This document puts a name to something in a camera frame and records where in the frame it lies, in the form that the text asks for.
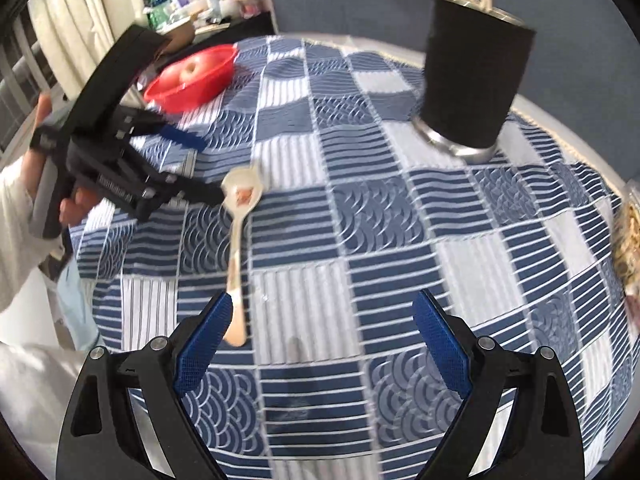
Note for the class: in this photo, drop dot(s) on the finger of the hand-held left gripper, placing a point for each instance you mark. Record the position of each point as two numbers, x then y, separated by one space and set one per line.
187 139
200 192

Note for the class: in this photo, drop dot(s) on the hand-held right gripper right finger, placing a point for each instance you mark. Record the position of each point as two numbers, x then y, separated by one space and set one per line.
442 345

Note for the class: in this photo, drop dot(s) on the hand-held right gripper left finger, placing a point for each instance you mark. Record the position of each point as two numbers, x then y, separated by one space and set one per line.
205 345

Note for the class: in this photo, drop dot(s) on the white spoon with bear print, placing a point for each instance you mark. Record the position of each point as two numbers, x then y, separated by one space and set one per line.
242 190

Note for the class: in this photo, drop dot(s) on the black metal utensil holder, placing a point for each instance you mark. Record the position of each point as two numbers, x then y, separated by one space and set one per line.
470 75

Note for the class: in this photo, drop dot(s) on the person's left forearm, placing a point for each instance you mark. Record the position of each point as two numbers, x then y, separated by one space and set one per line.
20 240

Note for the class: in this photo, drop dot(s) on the person's left hand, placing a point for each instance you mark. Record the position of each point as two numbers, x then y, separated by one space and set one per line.
75 206

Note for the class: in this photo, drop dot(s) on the red plastic basket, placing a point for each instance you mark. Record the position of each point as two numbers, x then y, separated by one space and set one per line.
200 96

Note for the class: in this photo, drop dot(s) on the red apple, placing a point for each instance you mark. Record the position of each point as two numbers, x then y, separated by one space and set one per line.
192 70

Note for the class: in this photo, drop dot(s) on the cream curtain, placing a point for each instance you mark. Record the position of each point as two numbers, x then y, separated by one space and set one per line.
70 25

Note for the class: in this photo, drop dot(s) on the brown cardboard box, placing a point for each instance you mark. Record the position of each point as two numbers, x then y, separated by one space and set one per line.
177 37

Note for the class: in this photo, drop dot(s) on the blue white patterned tablecloth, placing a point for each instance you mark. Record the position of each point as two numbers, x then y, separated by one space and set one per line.
375 260

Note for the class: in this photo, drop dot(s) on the green plastic bottle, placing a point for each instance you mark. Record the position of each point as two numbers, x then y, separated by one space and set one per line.
159 10

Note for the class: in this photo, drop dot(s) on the light blue cloth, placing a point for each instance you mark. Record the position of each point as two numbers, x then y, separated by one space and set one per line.
77 300

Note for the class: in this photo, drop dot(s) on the white cloth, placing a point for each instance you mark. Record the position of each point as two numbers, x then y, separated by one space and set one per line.
30 410

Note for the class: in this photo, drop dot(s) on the blue grey sofa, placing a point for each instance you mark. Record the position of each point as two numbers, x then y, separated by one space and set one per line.
350 5

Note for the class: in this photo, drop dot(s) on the brown woven mat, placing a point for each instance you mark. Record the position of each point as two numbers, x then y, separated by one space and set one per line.
631 245

